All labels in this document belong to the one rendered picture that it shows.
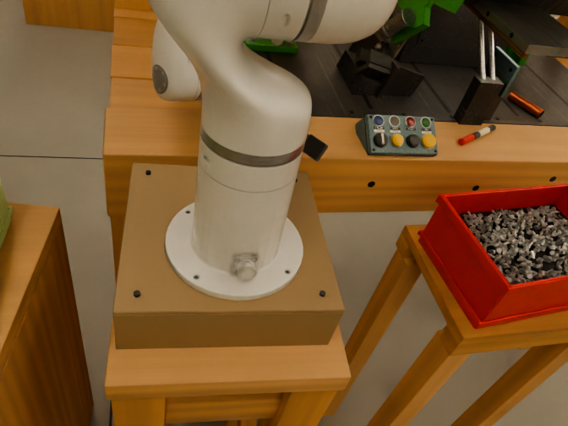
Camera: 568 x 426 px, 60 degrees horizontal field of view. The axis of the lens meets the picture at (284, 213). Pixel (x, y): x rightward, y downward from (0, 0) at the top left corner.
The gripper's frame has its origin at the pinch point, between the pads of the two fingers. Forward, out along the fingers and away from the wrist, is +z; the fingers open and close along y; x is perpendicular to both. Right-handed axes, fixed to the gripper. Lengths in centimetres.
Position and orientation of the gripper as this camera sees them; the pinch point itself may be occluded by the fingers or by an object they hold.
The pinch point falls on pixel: (305, 141)
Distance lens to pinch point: 77.1
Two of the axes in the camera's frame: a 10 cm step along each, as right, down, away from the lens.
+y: -4.9, -2.1, -8.5
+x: 5.7, -8.1, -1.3
